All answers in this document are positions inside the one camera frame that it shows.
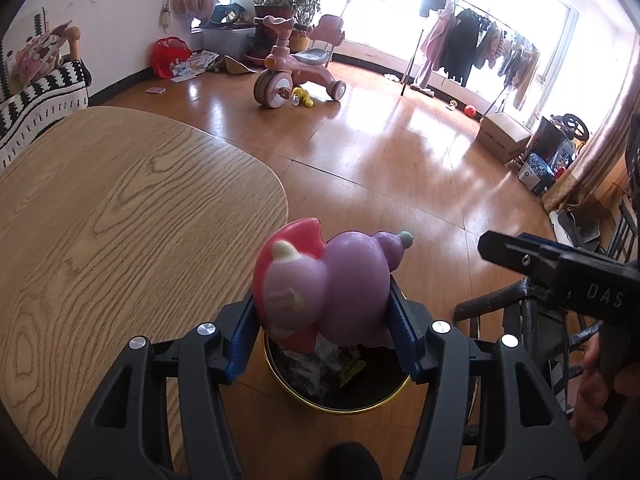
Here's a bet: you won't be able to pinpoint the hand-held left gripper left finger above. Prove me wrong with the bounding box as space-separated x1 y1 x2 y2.
57 287 262 480

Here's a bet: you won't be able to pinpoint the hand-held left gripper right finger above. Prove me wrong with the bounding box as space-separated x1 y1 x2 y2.
385 275 588 480

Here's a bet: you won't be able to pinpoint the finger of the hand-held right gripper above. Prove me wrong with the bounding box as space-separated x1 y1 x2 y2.
477 231 563 283
519 233 608 261

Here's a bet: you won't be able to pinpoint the black bin with gold rim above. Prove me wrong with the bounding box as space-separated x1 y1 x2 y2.
262 329 414 414

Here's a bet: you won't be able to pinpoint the purple and pink squishy toy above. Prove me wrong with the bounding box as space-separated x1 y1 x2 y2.
252 217 415 354

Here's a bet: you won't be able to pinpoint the person's right hand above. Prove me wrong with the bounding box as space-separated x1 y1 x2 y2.
571 330 640 442

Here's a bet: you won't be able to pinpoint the black metal chair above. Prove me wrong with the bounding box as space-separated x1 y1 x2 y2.
452 280 603 413

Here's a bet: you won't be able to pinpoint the blue and white box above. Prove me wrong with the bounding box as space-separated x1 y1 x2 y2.
517 152 557 197

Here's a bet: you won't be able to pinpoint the black toy ride-on car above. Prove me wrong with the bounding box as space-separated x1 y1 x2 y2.
532 112 592 172

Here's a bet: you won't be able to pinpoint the beige patterned curtain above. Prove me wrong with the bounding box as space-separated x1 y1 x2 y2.
542 35 640 212

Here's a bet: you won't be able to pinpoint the cardboard box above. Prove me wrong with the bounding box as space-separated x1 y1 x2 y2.
476 112 534 164

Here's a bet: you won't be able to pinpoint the hanging clothes row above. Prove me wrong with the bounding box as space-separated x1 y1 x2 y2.
480 17 544 112

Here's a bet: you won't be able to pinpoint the black hanging coat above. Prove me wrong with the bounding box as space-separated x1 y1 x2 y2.
440 7 494 87

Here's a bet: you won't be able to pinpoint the metal clothes rack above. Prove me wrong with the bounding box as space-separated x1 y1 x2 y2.
401 0 543 116

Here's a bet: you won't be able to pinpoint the pink hanging garment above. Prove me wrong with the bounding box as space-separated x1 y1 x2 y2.
412 2 457 92

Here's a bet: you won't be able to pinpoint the pink children's tricycle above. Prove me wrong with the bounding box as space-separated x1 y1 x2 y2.
252 0 369 110

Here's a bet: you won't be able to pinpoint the scattered picture booklets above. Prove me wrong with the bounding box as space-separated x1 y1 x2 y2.
170 50 222 84

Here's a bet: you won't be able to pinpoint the red plastic bag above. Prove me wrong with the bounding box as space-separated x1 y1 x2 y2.
151 36 194 80

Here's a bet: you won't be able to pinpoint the woven basket pot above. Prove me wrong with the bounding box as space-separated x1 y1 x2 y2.
290 25 314 54

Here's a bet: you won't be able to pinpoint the black and white striped blanket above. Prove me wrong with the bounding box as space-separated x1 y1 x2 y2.
0 60 91 170

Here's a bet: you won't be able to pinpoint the tall potted plant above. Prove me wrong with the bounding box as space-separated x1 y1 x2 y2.
249 0 323 59

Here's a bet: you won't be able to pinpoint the black bag on windowsill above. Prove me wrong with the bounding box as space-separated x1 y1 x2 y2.
210 3 247 29

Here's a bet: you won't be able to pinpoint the pink printed cushion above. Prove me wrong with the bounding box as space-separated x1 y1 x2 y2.
12 22 74 82

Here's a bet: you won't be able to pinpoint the wooden chair post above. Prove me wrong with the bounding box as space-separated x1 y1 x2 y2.
65 26 84 64

